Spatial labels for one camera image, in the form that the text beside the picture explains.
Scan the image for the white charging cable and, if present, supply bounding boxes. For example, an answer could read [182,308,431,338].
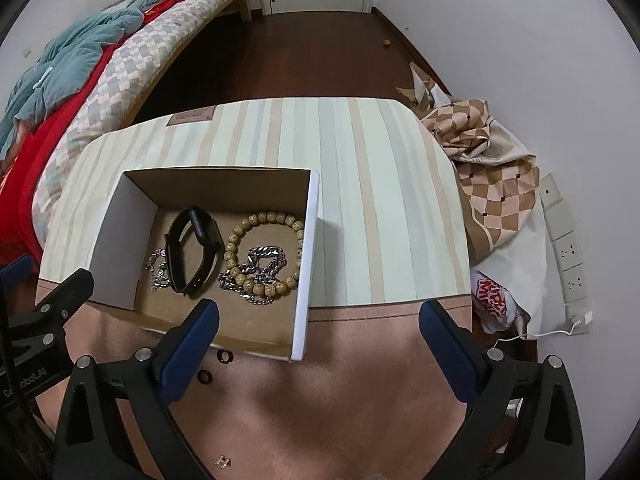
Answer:
[492,316,594,349]

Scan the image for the teal blanket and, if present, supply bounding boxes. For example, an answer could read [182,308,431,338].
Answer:
[0,0,248,161]

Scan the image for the bed with quilts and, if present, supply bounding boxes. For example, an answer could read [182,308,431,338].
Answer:
[0,0,221,263]

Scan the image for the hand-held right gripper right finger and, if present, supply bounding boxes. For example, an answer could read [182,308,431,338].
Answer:
[419,300,586,480]

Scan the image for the white power strip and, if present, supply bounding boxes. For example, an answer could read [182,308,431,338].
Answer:
[540,172,594,333]

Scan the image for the checkered quilt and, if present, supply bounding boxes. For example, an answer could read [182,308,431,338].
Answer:
[32,0,251,231]

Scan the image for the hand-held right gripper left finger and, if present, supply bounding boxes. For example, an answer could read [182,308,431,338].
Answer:
[52,298,221,480]

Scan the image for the wooden bead bracelet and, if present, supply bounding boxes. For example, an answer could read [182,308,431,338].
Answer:
[223,211,306,297]

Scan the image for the silver chain bracelet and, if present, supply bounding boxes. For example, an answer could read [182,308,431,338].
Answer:
[218,245,289,306]
[145,247,174,291]

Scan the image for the brown checkered cloth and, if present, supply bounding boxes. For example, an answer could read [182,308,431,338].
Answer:
[397,62,548,331]

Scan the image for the white plastic bag red print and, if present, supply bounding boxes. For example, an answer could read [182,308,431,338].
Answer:
[470,267,531,334]

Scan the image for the wooden bed frame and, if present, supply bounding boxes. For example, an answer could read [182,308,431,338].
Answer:
[220,0,253,22]

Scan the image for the black smart watch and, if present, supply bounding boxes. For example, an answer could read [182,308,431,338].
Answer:
[165,206,224,295]

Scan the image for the striped table cloth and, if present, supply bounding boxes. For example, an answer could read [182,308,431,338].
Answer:
[37,97,473,311]

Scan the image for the white cardboard box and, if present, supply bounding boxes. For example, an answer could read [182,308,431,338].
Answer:
[87,169,321,362]

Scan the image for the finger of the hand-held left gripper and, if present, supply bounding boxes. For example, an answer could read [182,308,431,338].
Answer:
[10,268,96,357]
[0,254,33,291]

